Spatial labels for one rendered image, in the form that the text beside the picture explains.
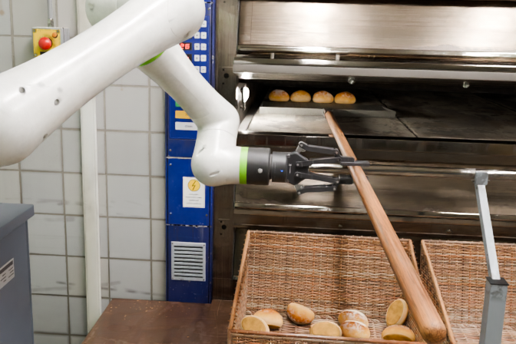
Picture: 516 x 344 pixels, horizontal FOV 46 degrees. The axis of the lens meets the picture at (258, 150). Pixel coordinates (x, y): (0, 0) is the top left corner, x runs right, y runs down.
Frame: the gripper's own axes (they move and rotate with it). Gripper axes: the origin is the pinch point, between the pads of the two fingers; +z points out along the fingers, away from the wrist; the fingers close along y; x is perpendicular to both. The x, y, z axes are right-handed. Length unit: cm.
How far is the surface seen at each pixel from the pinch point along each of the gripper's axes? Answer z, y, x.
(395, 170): 12.8, 2.9, -14.9
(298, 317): -11, 57, -35
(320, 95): -2, -2, -141
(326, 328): -2, 55, -25
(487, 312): 33.0, 31.9, 7.6
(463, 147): 41, 3, -52
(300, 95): -11, -2, -141
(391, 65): 13.4, -23.4, -38.0
